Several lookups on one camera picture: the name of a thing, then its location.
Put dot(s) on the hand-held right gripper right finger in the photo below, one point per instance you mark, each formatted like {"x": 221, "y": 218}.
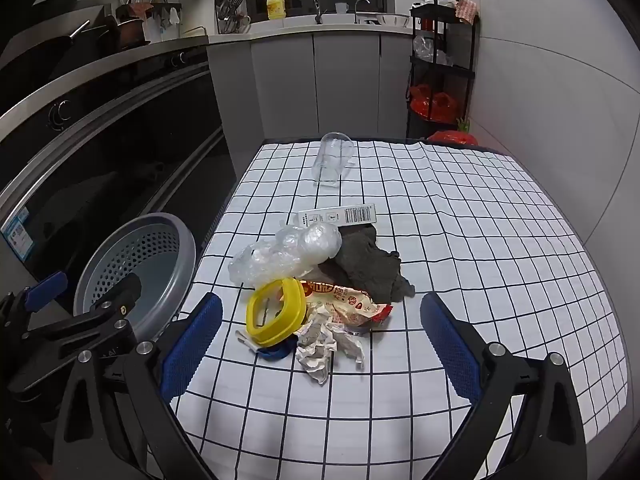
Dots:
{"x": 450, "y": 345}

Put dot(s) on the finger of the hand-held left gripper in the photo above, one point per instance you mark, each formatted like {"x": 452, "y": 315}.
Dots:
{"x": 47, "y": 291}
{"x": 112, "y": 302}

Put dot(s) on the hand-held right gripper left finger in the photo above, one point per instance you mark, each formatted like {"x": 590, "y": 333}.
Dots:
{"x": 192, "y": 345}

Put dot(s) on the grey perforated waste basket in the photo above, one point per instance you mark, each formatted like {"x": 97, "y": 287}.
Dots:
{"x": 140, "y": 255}

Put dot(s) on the blue plastic lid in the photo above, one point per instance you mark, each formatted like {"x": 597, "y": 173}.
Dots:
{"x": 275, "y": 352}

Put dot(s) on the white paper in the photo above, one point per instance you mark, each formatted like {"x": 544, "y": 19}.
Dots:
{"x": 350, "y": 345}
{"x": 315, "y": 352}

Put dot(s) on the red orange snack wrapper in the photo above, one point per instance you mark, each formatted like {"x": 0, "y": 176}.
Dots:
{"x": 345, "y": 305}

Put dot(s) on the dark grey rag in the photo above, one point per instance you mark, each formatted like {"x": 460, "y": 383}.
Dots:
{"x": 367, "y": 265}

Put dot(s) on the clear plastic bag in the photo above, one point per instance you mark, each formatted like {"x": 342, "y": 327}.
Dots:
{"x": 280, "y": 257}
{"x": 430, "y": 50}

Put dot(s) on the white green carton box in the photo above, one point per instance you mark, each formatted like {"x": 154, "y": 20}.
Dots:
{"x": 340, "y": 216}

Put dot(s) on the clear plastic cup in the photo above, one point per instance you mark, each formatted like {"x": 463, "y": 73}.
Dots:
{"x": 332, "y": 160}

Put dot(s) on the blue label sticker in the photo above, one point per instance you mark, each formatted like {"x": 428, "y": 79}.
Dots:
{"x": 17, "y": 234}

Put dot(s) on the white black checkered tablecloth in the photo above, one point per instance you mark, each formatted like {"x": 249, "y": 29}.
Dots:
{"x": 450, "y": 240}

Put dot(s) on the black integrated cooker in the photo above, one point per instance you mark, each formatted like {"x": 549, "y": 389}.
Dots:
{"x": 125, "y": 125}

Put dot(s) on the red plastic bag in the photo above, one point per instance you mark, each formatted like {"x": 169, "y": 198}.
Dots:
{"x": 420, "y": 99}
{"x": 442, "y": 106}
{"x": 452, "y": 137}

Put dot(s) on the green leafy stalk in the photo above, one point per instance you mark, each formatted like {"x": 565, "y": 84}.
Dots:
{"x": 462, "y": 123}

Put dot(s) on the black shelf rack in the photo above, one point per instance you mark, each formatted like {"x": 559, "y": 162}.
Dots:
{"x": 442, "y": 71}

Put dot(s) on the brown pot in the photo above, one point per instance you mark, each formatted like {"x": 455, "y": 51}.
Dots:
{"x": 132, "y": 27}

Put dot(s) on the grey kitchen cabinet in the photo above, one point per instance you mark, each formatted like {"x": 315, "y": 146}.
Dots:
{"x": 300, "y": 80}

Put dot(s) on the white hanging cloth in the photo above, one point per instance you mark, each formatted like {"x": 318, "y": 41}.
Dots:
{"x": 171, "y": 16}

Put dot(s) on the red jar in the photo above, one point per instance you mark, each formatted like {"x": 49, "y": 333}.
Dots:
{"x": 426, "y": 24}

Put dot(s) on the metal bowl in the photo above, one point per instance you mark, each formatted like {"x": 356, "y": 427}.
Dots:
{"x": 392, "y": 20}

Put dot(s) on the red patterned cloth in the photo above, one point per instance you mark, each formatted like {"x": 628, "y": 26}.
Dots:
{"x": 466, "y": 10}

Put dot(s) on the yellow detergent bottle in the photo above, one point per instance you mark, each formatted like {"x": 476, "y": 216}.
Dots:
{"x": 276, "y": 7}

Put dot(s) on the metal kitchen faucet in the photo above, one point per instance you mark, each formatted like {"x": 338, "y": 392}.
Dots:
{"x": 316, "y": 7}
{"x": 357, "y": 10}

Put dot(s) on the white cup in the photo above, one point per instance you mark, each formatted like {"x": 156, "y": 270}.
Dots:
{"x": 341, "y": 8}

